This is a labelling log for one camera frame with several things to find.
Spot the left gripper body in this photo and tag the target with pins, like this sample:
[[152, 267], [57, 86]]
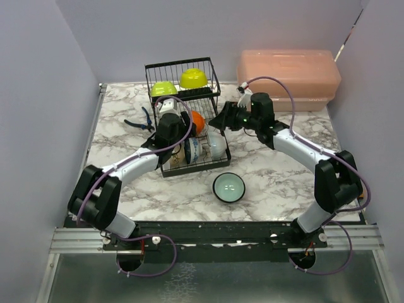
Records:
[[184, 127]]

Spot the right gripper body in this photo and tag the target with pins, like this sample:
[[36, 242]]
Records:
[[241, 118]]

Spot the orange bowl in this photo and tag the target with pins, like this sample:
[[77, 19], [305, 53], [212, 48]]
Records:
[[199, 121]]

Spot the blue floral bowl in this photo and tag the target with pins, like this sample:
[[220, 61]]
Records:
[[192, 150]]

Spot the white square bowl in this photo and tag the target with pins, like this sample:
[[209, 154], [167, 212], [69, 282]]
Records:
[[162, 88]]

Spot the black wire dish rack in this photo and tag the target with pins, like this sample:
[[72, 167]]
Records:
[[184, 96]]

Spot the yellow-green bowl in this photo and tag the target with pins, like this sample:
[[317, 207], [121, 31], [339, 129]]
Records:
[[193, 78]]

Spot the beige floral bowl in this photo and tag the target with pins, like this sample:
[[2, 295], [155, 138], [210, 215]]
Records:
[[178, 156]]

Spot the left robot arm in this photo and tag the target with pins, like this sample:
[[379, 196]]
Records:
[[97, 192]]

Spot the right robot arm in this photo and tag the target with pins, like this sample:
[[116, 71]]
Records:
[[336, 183]]

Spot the black rimmed bowl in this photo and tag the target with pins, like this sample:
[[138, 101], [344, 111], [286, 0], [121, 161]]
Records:
[[229, 187]]

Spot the pink plastic storage box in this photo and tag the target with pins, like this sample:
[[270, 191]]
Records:
[[311, 76]]

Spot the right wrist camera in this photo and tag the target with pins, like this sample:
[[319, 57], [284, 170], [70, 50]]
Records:
[[245, 95]]

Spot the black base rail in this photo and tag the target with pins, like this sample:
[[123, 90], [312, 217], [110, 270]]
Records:
[[212, 242]]

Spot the aluminium frame rail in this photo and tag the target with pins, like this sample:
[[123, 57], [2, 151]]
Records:
[[89, 241]]

